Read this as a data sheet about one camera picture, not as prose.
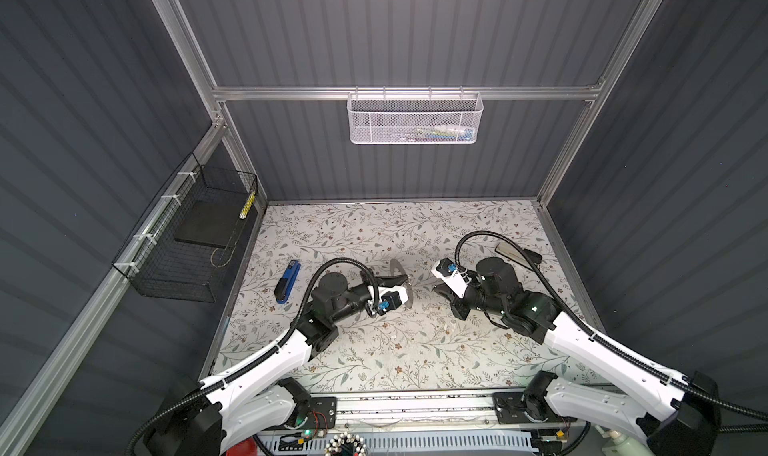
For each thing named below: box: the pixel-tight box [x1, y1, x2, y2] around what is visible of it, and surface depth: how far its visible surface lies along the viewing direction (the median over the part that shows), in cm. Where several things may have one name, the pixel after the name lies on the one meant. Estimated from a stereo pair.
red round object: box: [225, 436, 259, 456], surface depth 71 cm
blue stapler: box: [274, 259, 301, 305], surface depth 94 cm
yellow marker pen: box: [239, 190, 256, 220], surface depth 83 cm
